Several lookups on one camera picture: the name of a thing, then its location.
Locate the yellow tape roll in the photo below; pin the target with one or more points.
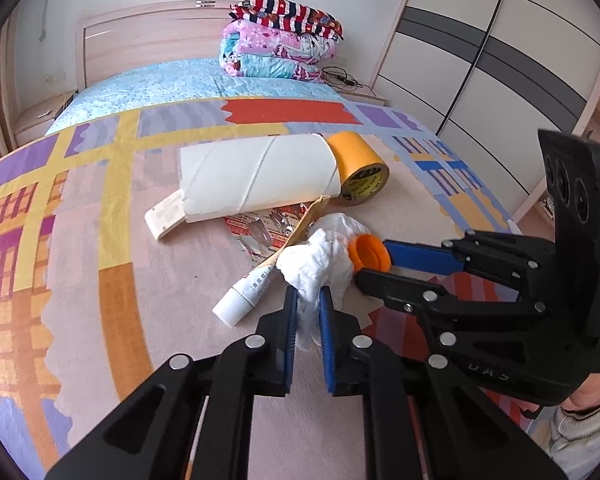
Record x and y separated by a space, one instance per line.
360 160

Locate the light blue bed sheet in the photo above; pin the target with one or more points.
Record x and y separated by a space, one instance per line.
155 85

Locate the orange bottle cap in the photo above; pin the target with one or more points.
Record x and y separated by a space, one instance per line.
372 255

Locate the white tissue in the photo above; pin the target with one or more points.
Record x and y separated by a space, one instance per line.
320 260

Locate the folded pink and blue quilt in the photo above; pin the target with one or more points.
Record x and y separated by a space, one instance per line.
275 52

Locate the white and grey wardrobe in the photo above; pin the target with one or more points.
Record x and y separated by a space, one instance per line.
505 85

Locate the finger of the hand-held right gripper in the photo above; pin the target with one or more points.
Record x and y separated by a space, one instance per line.
420 256
390 287

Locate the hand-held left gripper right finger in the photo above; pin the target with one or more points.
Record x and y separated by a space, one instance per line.
326 330

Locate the white wall socket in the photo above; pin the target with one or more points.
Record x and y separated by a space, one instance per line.
53 80

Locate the white squeeze tube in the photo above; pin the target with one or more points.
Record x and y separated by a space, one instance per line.
240 297

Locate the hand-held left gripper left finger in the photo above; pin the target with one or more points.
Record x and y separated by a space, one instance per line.
291 320

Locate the wooden nightstand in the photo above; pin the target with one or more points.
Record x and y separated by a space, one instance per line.
35 115
367 96

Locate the red and silver blister pack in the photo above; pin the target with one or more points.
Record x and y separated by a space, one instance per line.
260 232

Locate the colourful printed blanket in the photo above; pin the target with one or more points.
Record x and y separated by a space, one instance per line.
80 260

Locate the white foam block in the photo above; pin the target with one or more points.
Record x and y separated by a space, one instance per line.
255 175

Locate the wooden headboard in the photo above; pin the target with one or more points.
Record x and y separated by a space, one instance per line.
145 40

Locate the folded striped blanket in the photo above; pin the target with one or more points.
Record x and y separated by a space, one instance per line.
295 12

